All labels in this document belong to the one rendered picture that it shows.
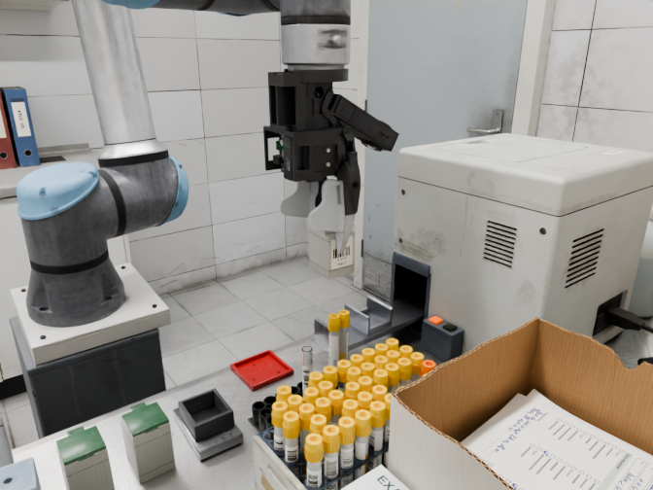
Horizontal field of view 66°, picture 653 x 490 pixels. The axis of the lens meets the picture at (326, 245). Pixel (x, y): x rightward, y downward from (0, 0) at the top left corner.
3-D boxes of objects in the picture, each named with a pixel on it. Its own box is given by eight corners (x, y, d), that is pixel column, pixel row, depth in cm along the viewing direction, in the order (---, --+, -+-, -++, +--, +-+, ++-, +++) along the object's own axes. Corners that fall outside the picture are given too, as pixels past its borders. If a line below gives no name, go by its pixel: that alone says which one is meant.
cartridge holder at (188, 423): (214, 402, 67) (211, 380, 66) (243, 442, 61) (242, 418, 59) (174, 418, 65) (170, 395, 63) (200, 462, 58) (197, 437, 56)
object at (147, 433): (161, 443, 60) (154, 397, 58) (176, 468, 57) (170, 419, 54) (126, 459, 58) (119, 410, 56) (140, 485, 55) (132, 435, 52)
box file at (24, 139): (31, 156, 233) (17, 86, 222) (41, 165, 213) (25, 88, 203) (13, 157, 229) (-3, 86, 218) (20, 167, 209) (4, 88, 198)
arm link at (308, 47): (326, 28, 59) (368, 24, 53) (326, 69, 61) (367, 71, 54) (268, 26, 55) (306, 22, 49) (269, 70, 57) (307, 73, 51)
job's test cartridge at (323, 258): (327, 279, 63) (327, 231, 60) (308, 266, 66) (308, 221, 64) (355, 272, 65) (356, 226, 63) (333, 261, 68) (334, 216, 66)
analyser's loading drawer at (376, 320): (408, 304, 90) (409, 278, 88) (436, 319, 85) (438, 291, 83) (314, 341, 78) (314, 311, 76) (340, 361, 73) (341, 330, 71)
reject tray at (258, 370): (269, 353, 79) (269, 349, 78) (293, 373, 74) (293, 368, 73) (229, 368, 75) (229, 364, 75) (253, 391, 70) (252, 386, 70)
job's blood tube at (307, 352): (309, 412, 65) (308, 344, 62) (315, 417, 64) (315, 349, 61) (300, 416, 64) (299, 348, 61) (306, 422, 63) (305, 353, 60)
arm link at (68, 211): (14, 249, 82) (-4, 167, 76) (95, 227, 91) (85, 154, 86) (47, 274, 75) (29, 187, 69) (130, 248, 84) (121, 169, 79)
